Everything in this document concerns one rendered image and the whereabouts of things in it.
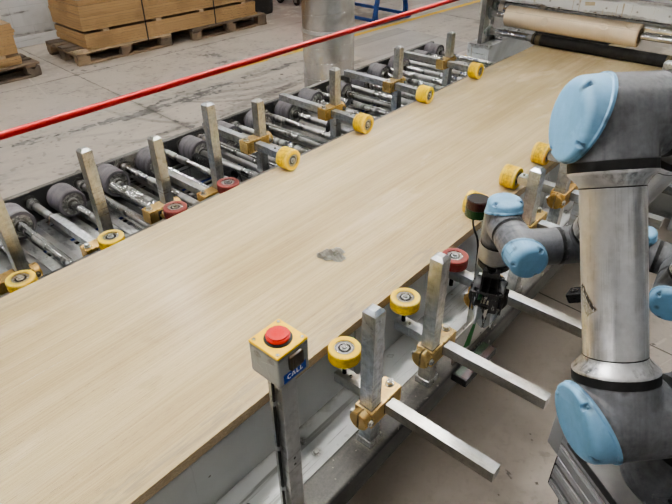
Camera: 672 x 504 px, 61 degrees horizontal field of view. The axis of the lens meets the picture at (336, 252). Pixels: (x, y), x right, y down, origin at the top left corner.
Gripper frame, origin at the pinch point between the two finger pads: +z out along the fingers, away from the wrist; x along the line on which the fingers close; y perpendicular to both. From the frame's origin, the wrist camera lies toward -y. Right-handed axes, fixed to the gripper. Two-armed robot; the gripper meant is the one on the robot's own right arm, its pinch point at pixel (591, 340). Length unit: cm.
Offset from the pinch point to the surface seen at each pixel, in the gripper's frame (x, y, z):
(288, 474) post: -82, -29, -6
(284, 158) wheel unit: 7, -119, -13
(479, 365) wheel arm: -26.4, -17.9, 0.4
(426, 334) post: -30.7, -31.2, -5.0
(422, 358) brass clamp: -33.5, -30.1, 0.6
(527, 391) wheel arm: -26.5, -5.1, 0.5
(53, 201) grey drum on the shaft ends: -55, -180, 1
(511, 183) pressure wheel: 46, -48, -11
